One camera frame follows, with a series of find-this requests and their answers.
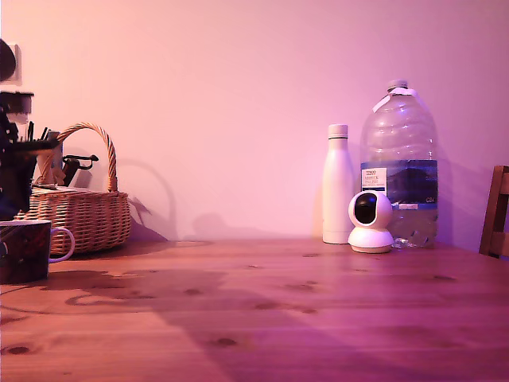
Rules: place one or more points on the dark patterned coffee mug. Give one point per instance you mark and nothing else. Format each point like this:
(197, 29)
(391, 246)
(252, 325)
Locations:
(24, 254)

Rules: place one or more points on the grey pen holder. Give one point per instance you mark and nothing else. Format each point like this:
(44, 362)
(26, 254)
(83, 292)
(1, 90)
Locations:
(58, 157)

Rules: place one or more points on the woven wicker basket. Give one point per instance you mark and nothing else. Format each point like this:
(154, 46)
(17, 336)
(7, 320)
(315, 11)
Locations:
(79, 223)

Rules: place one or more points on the white insulated bottle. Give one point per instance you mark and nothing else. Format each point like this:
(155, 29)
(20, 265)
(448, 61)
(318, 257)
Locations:
(338, 191)

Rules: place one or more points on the large clear water bottle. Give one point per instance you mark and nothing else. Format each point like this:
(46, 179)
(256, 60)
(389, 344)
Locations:
(401, 135)

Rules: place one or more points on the wooden chair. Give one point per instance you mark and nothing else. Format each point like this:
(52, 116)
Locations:
(497, 223)

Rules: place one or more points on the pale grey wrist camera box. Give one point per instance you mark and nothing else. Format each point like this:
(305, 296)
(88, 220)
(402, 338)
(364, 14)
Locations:
(18, 102)

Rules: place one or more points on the small white round camera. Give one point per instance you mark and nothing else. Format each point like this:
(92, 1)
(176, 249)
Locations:
(374, 235)

